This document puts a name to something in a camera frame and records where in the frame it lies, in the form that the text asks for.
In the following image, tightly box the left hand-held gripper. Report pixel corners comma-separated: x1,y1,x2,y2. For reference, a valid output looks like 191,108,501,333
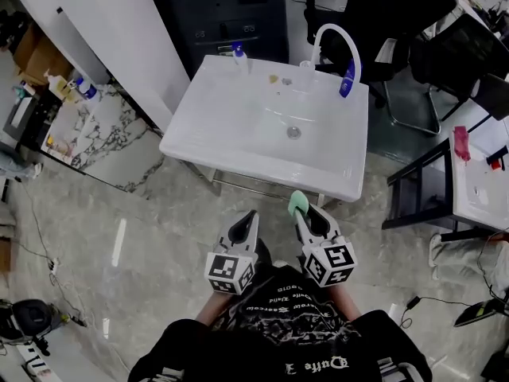
204,209,260,296

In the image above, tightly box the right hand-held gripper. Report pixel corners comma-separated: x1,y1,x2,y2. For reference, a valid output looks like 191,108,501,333
294,202,359,289

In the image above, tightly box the green sponge item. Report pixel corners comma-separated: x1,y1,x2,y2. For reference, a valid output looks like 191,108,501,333
287,189,311,219

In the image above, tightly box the person's left forearm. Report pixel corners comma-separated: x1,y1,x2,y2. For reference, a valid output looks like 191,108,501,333
193,289,236,326

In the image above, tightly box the person's right forearm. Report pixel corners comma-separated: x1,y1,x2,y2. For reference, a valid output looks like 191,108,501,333
328,281,363,320

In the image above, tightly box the white sink counter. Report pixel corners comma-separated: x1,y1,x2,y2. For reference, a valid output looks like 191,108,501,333
158,53,371,204

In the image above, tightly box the black metal stand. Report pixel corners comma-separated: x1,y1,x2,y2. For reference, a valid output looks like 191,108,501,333
381,136,474,243

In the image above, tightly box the person's black printed shirt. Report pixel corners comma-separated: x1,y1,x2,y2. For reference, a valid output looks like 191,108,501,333
126,239,434,382

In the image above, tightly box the blue tube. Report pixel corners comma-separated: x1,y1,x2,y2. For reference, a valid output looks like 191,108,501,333
338,58,357,99

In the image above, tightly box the marble slab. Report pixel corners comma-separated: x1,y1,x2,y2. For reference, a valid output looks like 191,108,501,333
39,81,167,201

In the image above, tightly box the pink cloth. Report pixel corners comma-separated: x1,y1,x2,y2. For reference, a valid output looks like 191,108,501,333
453,125,472,162

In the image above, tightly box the white bottle with blue cap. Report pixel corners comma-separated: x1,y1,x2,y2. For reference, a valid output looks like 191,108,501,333
231,41,251,76

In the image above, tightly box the black tablet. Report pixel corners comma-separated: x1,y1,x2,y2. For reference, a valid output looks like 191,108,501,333
453,298,507,329

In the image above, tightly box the red and black tool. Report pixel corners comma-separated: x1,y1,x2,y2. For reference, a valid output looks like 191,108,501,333
485,145,509,171

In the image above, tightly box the white curved faucet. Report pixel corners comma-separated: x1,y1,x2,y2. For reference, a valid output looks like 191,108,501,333
299,22,363,95

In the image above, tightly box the clear bottle with blue cap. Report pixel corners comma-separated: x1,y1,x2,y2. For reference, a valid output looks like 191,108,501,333
74,76,99,101

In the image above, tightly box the black mesh chair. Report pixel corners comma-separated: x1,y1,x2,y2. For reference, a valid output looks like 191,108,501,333
408,12,509,123

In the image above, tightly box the dark grey cabinet machine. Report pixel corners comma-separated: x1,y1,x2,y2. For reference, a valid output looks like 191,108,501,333
165,0,290,80

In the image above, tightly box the black office chair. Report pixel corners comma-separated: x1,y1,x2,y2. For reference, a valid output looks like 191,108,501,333
304,0,459,135

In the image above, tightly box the black bag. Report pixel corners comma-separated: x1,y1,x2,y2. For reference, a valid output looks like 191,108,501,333
0,298,65,342

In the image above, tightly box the white panel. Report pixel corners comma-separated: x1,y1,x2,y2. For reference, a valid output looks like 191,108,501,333
6,0,192,135

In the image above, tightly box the yellow pump bottle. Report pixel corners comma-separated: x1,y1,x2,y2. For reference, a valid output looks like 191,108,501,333
42,68,69,98

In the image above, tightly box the cardboard box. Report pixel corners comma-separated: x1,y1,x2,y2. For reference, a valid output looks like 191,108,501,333
13,22,73,88

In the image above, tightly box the metal sink frame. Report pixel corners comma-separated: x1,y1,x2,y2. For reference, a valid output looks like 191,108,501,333
185,160,340,211

